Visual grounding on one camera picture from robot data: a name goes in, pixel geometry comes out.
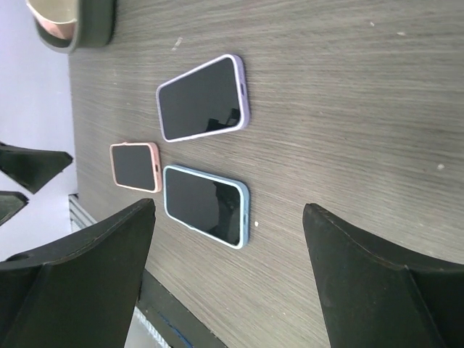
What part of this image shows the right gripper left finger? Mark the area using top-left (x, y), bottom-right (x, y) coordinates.
top-left (1, 199), bottom-right (156, 347)

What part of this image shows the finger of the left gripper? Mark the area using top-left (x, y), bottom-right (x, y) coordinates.
top-left (1, 143), bottom-right (73, 194)
top-left (0, 191), bottom-right (29, 225)

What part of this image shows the pink cup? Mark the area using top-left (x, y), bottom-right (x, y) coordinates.
top-left (25, 0), bottom-right (78, 40)

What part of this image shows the pink phone case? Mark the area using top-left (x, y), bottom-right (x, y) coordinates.
top-left (109, 142), bottom-right (162, 193)

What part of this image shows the lilac phone case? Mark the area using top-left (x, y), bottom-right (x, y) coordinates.
top-left (155, 53), bottom-right (251, 143)

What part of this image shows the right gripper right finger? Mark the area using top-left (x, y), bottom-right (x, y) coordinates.
top-left (302, 203), bottom-right (463, 347)

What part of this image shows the dark green tray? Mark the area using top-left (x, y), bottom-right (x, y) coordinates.
top-left (33, 1), bottom-right (117, 54)

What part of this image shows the white slotted cable duct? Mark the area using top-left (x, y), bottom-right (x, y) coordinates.
top-left (125, 307), bottom-right (169, 348)

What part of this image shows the light blue phone case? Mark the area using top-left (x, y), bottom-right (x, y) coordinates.
top-left (162, 164), bottom-right (252, 250)

